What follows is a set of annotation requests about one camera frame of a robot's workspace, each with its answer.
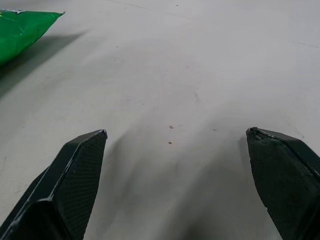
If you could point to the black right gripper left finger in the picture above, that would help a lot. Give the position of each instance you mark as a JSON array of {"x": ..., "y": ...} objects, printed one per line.
[{"x": 72, "y": 180}]

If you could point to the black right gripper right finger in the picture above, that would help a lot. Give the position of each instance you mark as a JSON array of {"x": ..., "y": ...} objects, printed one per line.
[{"x": 282, "y": 180}]

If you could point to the green plastic bag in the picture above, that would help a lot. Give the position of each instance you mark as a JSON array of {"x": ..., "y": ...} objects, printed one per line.
[{"x": 18, "y": 32}]

